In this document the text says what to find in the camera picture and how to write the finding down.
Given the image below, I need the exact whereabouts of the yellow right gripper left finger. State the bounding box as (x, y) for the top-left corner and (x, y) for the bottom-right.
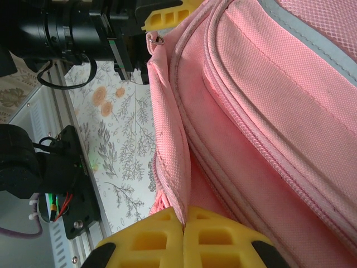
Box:
(80, 207), (185, 268)

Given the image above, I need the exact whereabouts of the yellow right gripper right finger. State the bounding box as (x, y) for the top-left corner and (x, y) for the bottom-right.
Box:
(183, 205), (288, 268)

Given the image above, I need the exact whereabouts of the pink backpack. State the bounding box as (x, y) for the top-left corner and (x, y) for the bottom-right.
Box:
(146, 0), (357, 268)

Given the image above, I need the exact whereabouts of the floral table cover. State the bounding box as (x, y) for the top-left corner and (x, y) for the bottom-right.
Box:
(62, 60), (190, 243)

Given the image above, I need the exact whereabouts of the grey metal panel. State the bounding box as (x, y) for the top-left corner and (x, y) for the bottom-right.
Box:
(0, 83), (58, 268)

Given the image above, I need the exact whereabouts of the black left camera cable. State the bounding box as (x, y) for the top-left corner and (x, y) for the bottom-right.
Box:
(36, 54), (98, 90)

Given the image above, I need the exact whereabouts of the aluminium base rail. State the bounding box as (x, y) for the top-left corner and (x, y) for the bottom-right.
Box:
(46, 60), (120, 268)

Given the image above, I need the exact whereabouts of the slotted grey cable duct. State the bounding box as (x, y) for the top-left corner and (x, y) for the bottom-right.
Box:
(26, 103), (84, 268)

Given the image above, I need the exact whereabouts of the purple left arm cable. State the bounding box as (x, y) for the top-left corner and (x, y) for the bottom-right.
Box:
(0, 199), (43, 241)

